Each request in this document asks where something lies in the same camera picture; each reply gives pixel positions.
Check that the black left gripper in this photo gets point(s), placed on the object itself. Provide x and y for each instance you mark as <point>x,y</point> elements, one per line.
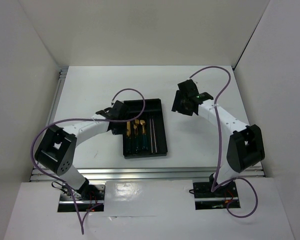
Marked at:
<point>120,131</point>

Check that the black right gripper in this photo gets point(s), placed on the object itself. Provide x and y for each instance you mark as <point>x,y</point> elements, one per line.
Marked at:
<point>176,106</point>

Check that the gold knife green handle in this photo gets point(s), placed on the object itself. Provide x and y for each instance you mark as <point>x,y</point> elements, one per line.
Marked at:
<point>128,137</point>

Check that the gold fork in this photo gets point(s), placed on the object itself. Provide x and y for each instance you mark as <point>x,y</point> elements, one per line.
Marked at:
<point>136,135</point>

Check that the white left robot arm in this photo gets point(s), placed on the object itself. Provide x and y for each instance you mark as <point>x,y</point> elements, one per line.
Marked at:
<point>56,150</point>

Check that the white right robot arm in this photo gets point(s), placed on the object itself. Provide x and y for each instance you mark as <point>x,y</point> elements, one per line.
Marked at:
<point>240,145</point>

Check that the black cutlery tray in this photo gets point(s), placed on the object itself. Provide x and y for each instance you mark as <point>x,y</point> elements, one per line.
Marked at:
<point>153,109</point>

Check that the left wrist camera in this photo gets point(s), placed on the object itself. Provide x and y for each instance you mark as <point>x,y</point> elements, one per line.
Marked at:
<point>117,111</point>

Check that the aluminium front rail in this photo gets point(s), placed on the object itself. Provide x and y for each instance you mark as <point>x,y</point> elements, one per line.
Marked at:
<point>130,174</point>

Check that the aluminium rail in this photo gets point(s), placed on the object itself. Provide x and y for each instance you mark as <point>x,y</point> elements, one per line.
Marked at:
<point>130,174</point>
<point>57,94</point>

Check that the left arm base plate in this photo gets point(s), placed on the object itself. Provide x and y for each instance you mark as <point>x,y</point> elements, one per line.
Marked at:
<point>93,198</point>

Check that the aluminium left rail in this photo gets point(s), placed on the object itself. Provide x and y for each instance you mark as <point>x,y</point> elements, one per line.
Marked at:
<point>57,94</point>

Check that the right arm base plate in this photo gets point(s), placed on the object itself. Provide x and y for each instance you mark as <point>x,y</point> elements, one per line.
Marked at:
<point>204,199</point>

